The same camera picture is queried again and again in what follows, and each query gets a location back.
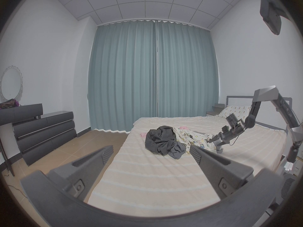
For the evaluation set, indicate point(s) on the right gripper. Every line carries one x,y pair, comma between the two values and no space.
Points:
230,135

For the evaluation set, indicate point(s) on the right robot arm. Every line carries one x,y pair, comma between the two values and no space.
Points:
265,93

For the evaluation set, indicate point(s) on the bed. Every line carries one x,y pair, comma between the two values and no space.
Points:
153,181

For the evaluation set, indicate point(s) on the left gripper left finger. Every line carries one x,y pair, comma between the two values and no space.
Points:
78,176

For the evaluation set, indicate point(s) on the round white-framed mirror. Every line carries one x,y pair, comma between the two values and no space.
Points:
11,83

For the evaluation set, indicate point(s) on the black garment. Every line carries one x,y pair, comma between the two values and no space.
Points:
161,138

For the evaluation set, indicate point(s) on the white printed pyjama top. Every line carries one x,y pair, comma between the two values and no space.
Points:
189,137

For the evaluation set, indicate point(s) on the grey bedside table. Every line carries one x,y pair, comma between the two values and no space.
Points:
214,109

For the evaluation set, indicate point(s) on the white printed pillow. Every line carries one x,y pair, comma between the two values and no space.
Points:
234,111

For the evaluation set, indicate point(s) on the blue-green curtain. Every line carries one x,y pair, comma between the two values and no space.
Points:
151,79

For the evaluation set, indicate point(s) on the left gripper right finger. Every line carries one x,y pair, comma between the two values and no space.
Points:
227,179

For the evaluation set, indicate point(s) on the pink garment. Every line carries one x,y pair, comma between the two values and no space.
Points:
143,134

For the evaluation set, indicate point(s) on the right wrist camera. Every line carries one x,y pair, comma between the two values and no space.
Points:
232,119

